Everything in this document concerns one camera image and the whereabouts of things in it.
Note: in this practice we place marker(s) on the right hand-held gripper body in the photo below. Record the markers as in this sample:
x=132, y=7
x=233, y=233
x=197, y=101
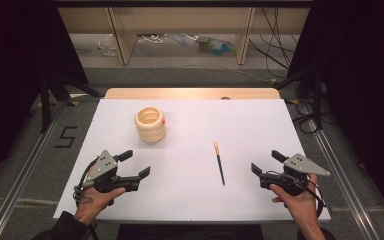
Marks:
x=300, y=165

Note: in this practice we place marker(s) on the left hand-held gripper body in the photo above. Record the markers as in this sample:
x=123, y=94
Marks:
x=105, y=170

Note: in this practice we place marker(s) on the cream ribbed pen holder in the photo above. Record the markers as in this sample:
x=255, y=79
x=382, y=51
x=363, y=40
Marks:
x=150, y=130

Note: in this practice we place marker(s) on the black brush with orange tip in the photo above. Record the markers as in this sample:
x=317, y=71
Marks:
x=219, y=165

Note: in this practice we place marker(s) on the person's left hand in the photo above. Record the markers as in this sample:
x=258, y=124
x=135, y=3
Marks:
x=91, y=203

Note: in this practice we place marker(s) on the person's right hand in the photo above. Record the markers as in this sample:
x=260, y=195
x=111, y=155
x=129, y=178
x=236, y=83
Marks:
x=300, y=206

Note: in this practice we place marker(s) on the white board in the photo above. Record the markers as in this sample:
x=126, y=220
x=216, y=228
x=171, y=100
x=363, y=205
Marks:
x=186, y=133

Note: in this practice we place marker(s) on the black tripod stand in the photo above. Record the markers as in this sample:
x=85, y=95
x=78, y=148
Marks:
x=318, y=100
x=45, y=103

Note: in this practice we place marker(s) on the person's dark clothing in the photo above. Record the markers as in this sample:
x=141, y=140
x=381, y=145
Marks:
x=190, y=233

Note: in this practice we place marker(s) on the black curtain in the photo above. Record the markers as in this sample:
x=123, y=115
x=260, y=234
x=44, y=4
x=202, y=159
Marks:
x=363, y=83
x=13, y=66

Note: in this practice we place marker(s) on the clear plastic bag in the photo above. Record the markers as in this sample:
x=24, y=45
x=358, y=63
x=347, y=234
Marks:
x=108, y=46

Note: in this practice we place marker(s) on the wooden shelf unit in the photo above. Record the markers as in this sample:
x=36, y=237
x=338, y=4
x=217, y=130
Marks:
x=123, y=40

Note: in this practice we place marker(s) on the colourful plastic toys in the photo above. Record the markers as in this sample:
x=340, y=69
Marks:
x=215, y=46

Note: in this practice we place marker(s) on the aluminium floor rail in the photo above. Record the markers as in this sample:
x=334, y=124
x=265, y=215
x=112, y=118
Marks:
x=343, y=176
x=20, y=186

